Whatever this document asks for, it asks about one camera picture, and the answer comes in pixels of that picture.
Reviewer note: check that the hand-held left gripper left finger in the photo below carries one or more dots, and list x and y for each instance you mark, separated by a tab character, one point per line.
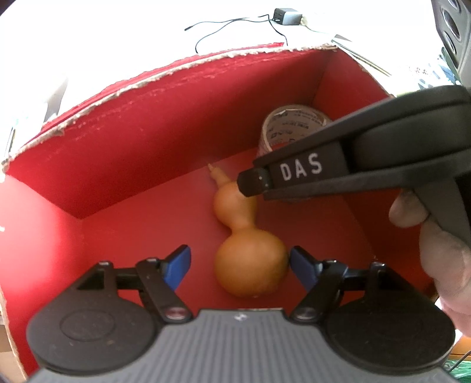
179	266

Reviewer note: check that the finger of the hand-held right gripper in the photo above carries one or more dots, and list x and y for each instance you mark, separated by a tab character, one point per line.
252	184

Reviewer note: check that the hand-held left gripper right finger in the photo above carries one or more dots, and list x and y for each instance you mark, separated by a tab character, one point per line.
301	268

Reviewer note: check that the orange-brown gourd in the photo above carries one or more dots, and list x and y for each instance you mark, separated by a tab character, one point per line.
250	265

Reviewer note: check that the large red cardboard box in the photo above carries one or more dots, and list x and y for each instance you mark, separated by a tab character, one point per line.
128	147

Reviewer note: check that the person's right hand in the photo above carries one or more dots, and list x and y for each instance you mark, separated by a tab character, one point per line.
445	265

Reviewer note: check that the blue patterned cloth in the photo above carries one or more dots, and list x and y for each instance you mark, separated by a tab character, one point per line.
439	73

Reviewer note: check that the clear tape roll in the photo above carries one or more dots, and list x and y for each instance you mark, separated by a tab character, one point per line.
294	121

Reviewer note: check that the grey device with round holes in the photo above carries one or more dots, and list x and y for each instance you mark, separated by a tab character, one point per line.
452	25

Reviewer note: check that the grey and black charger adapter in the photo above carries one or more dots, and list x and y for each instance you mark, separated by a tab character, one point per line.
289	16

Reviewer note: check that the green mesh item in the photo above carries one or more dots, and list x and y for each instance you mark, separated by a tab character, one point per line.
460	372

